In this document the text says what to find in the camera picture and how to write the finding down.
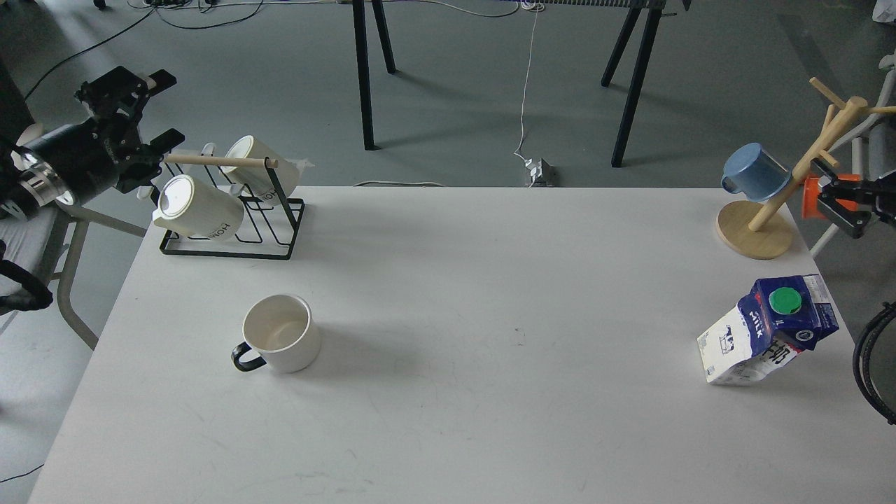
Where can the white ribbed cup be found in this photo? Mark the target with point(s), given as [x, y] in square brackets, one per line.
[198, 210]
[273, 177]

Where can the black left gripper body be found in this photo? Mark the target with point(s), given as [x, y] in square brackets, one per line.
[75, 163]

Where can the blue mug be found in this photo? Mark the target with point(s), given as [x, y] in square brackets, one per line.
[754, 173]

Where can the grey chair left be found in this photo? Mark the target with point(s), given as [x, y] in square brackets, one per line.
[50, 245]

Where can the white ribbed cup front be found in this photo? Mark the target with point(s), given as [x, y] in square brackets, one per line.
[198, 210]

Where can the grey chair right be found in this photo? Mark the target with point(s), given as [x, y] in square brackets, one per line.
[872, 156]

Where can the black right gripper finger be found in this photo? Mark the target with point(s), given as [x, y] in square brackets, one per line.
[832, 185]
[852, 222]

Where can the black table leg right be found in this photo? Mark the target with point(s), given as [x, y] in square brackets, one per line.
[654, 10]

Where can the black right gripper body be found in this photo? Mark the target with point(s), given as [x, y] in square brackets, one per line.
[881, 199]

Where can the wooden mug tree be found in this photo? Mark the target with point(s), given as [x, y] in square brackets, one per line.
[757, 230]

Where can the white mug black handle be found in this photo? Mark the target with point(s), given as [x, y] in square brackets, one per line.
[278, 331]

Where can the blue white milk carton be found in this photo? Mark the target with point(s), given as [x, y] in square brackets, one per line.
[770, 326]

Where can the orange mug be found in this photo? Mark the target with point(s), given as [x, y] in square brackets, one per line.
[811, 191]

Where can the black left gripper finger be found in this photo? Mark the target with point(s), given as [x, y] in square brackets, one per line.
[159, 81]
[163, 144]

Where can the white power adapter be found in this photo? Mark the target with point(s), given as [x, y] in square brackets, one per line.
[541, 174]

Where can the grey chair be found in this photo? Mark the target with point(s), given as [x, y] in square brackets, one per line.
[872, 156]
[50, 245]

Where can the white ribbed cup rear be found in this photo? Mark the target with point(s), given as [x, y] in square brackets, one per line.
[273, 177]

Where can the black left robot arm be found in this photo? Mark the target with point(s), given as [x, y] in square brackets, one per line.
[16, 201]

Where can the black wire cup rack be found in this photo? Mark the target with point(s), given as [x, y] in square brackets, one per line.
[267, 232]

